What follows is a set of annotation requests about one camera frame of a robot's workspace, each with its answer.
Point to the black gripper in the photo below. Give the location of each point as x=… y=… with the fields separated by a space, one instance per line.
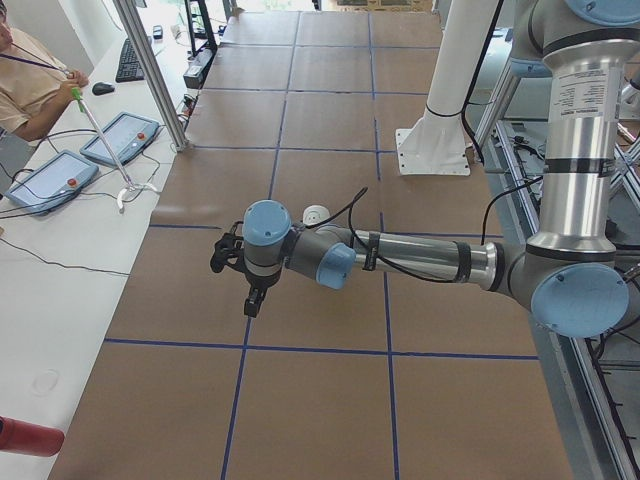
x=259 y=281

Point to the white smiley face mug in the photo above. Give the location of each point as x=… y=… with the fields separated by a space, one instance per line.
x=315 y=214

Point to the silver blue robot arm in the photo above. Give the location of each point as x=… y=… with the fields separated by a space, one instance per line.
x=564 y=274

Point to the far teach pendant tablet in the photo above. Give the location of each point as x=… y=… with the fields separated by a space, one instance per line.
x=128 y=134

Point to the teach pendant tablet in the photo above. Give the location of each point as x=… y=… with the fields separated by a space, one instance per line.
x=54 y=183
x=128 y=134

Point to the near teach pendant tablet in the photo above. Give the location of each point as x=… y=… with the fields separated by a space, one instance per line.
x=54 y=183

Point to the black computer mouse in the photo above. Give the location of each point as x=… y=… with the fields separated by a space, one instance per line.
x=102 y=88

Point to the black computer keyboard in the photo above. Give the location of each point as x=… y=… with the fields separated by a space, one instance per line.
x=129 y=68

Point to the stick with white hook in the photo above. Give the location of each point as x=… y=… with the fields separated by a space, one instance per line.
x=130 y=185

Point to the red cylinder bottle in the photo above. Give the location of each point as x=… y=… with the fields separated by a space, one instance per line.
x=30 y=439

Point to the person in beige shirt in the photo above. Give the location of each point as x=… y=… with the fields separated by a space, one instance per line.
x=36 y=87

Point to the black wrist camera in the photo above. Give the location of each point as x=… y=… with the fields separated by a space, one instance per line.
x=229 y=251

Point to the white pedestal column with base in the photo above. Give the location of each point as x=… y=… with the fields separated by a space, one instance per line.
x=435 y=145

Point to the aluminium frame post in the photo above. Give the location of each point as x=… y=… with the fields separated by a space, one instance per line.
x=134 y=28

